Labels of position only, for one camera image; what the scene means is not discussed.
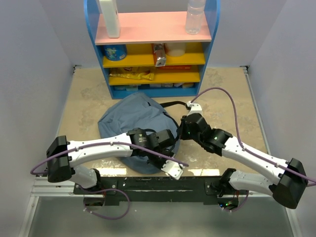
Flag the blue-grey fabric backpack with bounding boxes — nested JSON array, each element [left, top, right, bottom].
[[97, 92, 191, 175]]

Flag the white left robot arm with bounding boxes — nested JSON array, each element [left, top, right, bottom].
[[46, 128, 181, 194]]

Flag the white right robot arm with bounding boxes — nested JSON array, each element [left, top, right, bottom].
[[178, 113, 308, 209]]

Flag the yellow chips bag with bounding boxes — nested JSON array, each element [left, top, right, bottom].
[[109, 67, 155, 80]]

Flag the flat red box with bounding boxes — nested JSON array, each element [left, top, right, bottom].
[[161, 65, 192, 70]]

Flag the white items on bottom shelf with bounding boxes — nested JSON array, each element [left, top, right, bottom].
[[114, 82, 195, 91]]

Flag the translucent white plastic cup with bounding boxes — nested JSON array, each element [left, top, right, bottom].
[[164, 42, 186, 57]]

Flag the blue wooden shelf unit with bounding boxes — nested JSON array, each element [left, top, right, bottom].
[[83, 0, 221, 99]]

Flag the red and silver snack box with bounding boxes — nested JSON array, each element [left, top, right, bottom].
[[153, 43, 166, 67]]

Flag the blue cylindrical snack can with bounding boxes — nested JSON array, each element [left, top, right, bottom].
[[103, 44, 127, 61]]

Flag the clear plastic water bottle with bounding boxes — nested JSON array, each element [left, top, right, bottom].
[[185, 0, 206, 35]]

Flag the white rectangular bottle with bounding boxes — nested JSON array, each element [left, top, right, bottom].
[[99, 0, 120, 39]]

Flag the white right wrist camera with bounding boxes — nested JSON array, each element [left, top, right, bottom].
[[187, 101, 202, 116]]

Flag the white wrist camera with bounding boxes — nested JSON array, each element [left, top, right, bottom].
[[161, 160, 184, 180], [187, 101, 202, 116]]

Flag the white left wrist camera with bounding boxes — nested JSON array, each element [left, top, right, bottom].
[[161, 160, 184, 180]]

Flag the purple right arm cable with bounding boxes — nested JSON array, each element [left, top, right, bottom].
[[190, 87, 316, 213]]

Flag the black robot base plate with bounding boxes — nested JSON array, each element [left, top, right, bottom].
[[73, 176, 249, 206]]

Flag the aluminium front frame rail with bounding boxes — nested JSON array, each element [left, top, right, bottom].
[[30, 175, 292, 198]]

